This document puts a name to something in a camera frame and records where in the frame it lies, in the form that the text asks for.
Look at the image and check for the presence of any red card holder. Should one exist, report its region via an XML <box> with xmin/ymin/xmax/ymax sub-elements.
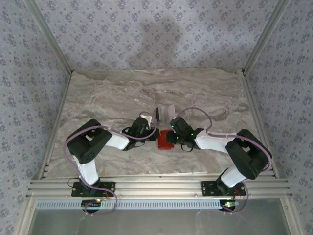
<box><xmin>157</xmin><ymin>130</ymin><xmax>176</xmax><ymax>150</ymax></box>

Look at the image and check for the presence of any small clear plastic packet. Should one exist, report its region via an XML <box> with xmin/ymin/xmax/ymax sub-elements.
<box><xmin>155</xmin><ymin>104</ymin><xmax>177</xmax><ymax>123</ymax></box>

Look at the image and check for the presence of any black right control board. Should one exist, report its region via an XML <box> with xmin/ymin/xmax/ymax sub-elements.
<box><xmin>219</xmin><ymin>200</ymin><xmax>239</xmax><ymax>212</ymax></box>

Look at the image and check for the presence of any black control board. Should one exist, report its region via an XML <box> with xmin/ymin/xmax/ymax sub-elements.
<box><xmin>219</xmin><ymin>200</ymin><xmax>239</xmax><ymax>212</ymax></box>
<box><xmin>82</xmin><ymin>199</ymin><xmax>102</xmax><ymax>212</ymax></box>

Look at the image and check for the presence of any black left control board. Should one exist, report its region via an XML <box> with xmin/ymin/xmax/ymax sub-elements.
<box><xmin>82</xmin><ymin>199</ymin><xmax>102</xmax><ymax>212</ymax></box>

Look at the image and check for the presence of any aluminium mounting rail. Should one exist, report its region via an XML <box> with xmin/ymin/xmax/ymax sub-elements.
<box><xmin>25</xmin><ymin>174</ymin><xmax>293</xmax><ymax>199</ymax></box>

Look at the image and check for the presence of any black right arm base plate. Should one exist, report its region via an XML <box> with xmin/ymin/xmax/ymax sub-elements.
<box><xmin>200</xmin><ymin>180</ymin><xmax>246</xmax><ymax>198</ymax></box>

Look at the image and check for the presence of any grey slotted cable duct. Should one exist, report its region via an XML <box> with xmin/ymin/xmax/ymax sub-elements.
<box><xmin>36</xmin><ymin>199</ymin><xmax>242</xmax><ymax>210</ymax></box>

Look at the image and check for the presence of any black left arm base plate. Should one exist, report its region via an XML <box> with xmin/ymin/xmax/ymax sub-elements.
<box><xmin>71</xmin><ymin>181</ymin><xmax>116</xmax><ymax>197</ymax></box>

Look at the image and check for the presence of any aluminium table side rail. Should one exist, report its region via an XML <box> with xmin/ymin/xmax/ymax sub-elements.
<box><xmin>242</xmin><ymin>71</ymin><xmax>279</xmax><ymax>178</ymax></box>
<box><xmin>36</xmin><ymin>72</ymin><xmax>74</xmax><ymax>181</ymax></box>

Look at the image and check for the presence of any aluminium frame post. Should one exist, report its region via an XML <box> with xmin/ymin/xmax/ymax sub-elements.
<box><xmin>242</xmin><ymin>0</ymin><xmax>292</xmax><ymax>74</ymax></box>
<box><xmin>24</xmin><ymin>0</ymin><xmax>74</xmax><ymax>73</ymax></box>

